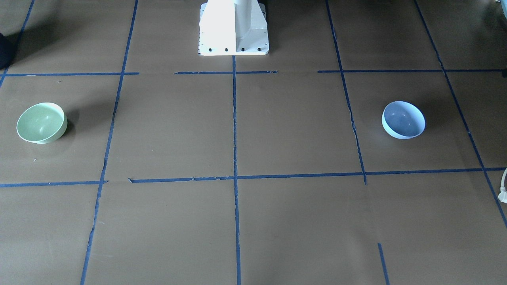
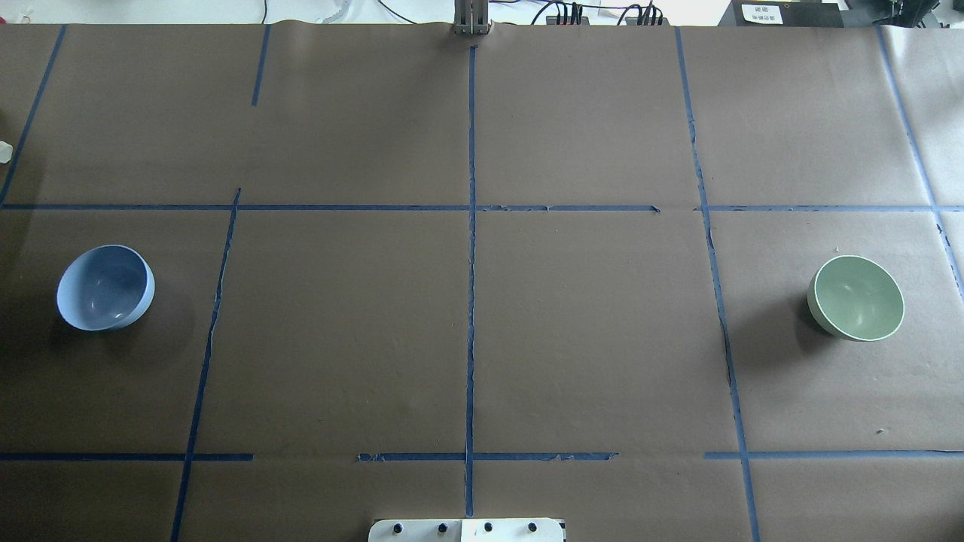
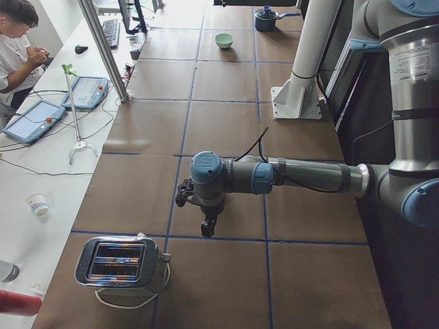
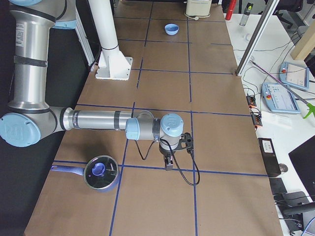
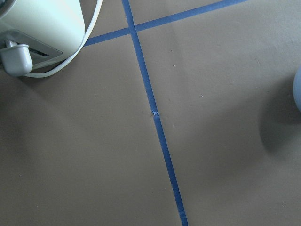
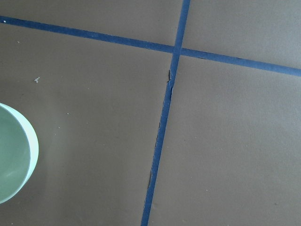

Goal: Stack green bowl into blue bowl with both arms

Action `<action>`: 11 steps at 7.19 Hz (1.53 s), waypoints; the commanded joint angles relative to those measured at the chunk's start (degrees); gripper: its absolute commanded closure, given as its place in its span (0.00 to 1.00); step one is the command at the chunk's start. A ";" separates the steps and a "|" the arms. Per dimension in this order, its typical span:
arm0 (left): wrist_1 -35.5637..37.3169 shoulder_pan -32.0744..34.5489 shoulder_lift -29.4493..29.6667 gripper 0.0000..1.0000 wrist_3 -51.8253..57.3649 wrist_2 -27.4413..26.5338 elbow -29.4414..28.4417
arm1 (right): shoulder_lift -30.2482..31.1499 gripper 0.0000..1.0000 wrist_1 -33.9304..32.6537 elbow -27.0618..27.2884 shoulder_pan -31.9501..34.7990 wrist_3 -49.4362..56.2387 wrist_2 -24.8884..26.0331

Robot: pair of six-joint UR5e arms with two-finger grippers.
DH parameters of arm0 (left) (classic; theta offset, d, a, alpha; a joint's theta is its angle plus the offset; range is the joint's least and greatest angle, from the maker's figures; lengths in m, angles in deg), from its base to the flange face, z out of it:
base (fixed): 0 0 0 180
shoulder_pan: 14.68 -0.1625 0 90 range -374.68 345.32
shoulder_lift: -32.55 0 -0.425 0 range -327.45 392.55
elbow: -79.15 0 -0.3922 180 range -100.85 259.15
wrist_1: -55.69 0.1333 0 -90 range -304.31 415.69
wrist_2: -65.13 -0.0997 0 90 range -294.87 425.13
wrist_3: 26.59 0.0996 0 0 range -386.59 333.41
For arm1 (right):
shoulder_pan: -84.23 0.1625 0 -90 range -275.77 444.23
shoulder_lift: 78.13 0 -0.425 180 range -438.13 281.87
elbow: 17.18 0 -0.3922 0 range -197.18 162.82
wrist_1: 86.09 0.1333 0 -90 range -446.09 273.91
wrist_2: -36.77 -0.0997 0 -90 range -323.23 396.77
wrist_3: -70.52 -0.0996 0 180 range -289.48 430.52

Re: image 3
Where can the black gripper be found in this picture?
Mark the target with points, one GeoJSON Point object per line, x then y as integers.
{"type": "Point", "coordinates": [210, 211]}

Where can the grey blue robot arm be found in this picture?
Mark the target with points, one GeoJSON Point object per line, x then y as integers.
{"type": "Point", "coordinates": [413, 194]}

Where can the green bowl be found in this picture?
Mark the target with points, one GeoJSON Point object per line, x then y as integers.
{"type": "Point", "coordinates": [224, 40]}

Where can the chrome white toaster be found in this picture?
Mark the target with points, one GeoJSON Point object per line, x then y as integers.
{"type": "Point", "coordinates": [123, 265]}

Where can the paper cup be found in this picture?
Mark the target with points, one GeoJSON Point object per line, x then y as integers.
{"type": "Point", "coordinates": [38, 204]}

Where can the far teach pendant tablet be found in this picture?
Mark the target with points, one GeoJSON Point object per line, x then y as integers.
{"type": "Point", "coordinates": [88, 92]}

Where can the teach pendant tablet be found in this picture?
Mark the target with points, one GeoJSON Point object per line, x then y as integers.
{"type": "Point", "coordinates": [88, 92]}
{"type": "Point", "coordinates": [34, 122]}

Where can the near teach pendant tablet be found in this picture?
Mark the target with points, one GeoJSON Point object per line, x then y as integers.
{"type": "Point", "coordinates": [34, 122]}

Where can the grey metal bottle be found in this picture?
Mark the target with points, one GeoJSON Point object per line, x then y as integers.
{"type": "Point", "coordinates": [8, 271]}

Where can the red bottle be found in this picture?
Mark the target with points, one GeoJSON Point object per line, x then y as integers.
{"type": "Point", "coordinates": [19, 304]}

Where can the black monitor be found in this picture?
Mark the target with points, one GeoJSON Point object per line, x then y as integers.
{"type": "Point", "coordinates": [132, 16]}

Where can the white reacher grabber tool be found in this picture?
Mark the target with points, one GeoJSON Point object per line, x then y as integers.
{"type": "Point", "coordinates": [80, 144]}

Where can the blue saucepan with lid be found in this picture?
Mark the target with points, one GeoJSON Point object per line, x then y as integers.
{"type": "Point", "coordinates": [265, 19]}

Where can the black computer mouse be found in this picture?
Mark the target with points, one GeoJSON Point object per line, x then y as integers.
{"type": "Point", "coordinates": [80, 49]}

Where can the black keyboard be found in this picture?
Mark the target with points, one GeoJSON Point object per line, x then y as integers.
{"type": "Point", "coordinates": [111, 29]}

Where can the person in white shirt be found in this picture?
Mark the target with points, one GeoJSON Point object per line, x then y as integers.
{"type": "Point", "coordinates": [21, 63]}

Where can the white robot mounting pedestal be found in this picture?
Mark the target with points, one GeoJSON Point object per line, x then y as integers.
{"type": "Point", "coordinates": [298, 98]}

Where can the aluminium frame post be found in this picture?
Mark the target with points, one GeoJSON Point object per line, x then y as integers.
{"type": "Point", "coordinates": [95, 27]}

